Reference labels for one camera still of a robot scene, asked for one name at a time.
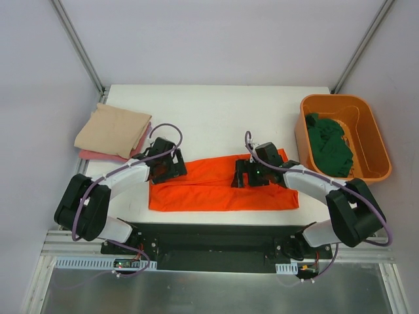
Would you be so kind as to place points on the orange plastic bin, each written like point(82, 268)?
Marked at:
point(361, 135)

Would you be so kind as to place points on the beige folded t-shirt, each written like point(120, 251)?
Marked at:
point(112, 130)

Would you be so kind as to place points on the right aluminium frame post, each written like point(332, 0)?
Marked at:
point(377, 21)

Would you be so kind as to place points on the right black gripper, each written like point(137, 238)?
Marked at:
point(244, 172)

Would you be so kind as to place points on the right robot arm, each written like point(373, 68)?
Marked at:
point(354, 215)

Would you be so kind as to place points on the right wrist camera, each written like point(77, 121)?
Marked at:
point(253, 144)

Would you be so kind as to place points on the pink folded t-shirt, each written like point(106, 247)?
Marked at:
point(91, 155)

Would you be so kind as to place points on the left white cable duct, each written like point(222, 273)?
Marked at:
point(85, 263)

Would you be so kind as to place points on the left aluminium frame post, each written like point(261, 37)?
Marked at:
point(77, 45)

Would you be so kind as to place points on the white cable duct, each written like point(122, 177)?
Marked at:
point(85, 263)
point(287, 269)

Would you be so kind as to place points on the orange t-shirt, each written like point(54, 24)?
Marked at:
point(206, 187)

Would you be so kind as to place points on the aluminium front rail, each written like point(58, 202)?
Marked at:
point(60, 243)

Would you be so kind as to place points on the aluminium frame post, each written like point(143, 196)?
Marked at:
point(77, 45)
point(377, 21)

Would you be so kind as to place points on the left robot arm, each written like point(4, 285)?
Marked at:
point(84, 207)

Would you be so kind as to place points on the green t-shirt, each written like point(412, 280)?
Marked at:
point(330, 152)

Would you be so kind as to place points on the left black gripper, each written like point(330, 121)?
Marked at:
point(175, 164)

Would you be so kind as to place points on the right white cable duct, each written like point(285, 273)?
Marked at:
point(287, 269)

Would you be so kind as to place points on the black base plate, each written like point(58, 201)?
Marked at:
point(202, 247)

